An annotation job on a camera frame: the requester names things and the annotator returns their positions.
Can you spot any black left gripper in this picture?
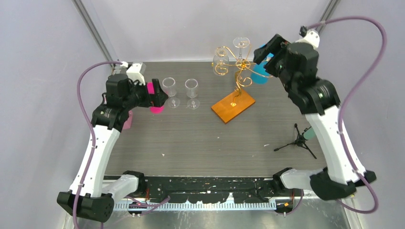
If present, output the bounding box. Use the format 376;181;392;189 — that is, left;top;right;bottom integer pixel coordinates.
123;77;167;110

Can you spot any pink wine glass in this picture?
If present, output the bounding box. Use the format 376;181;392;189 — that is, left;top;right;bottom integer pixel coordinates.
147;82;164;114

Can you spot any clear wine glass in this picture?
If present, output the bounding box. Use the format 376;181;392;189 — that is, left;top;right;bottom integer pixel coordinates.
185;78;200;110
162;77;180;108

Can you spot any blue wine glass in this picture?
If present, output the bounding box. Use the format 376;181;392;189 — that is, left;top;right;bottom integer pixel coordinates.
250;53;274;84

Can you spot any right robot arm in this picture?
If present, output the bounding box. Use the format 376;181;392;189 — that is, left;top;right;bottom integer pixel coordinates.
253;31;376;200

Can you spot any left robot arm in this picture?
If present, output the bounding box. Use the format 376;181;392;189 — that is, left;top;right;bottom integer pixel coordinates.
57;73;168;223

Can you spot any orange wooden rack base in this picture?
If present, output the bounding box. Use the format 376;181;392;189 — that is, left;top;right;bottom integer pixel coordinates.
211;90;256;124

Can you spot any clear glass hanging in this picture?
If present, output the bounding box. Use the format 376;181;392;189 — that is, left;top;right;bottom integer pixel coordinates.
212;47;229;76
233;37;250;61

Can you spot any pink wedge stand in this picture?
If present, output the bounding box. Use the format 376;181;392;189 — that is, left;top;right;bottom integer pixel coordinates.
122;111;133;130

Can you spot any clear glass hanging left rear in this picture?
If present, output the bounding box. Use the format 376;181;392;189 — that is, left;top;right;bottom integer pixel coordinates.
212;47;229;76

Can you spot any mint green bottle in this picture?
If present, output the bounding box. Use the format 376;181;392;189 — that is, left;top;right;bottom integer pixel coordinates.
302;127;316;141

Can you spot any small black tripod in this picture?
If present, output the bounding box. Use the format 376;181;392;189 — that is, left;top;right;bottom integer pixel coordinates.
274;123;317;159

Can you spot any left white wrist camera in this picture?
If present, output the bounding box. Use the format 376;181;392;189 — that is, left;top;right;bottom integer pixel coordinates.
120;62;146;85

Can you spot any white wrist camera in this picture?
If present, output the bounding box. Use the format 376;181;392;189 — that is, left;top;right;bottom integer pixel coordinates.
295;26;320;50
120;62;146;85

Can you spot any gold wire wine glass rack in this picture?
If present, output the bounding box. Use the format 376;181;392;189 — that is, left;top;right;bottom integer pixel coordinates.
221;45;255;92

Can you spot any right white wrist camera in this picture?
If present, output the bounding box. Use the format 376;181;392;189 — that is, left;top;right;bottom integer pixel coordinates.
295;26;320;50

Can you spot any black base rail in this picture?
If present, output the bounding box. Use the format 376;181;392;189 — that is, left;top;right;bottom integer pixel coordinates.
103;169;304;205

